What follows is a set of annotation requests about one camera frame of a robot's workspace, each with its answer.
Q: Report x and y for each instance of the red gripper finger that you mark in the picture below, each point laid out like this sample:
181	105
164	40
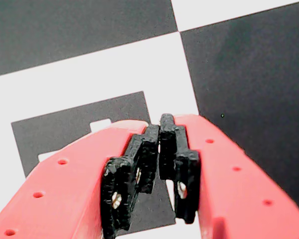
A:
64	189
239	194

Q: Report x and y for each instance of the checkerboard marker mat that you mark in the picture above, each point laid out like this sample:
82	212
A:
89	62

